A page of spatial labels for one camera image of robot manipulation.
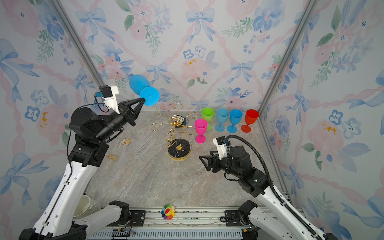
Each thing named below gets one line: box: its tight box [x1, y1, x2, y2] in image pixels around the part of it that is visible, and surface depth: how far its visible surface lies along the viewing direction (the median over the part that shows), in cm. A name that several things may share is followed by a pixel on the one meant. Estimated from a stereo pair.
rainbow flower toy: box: [161, 203, 176, 221], surface depth 77 cm
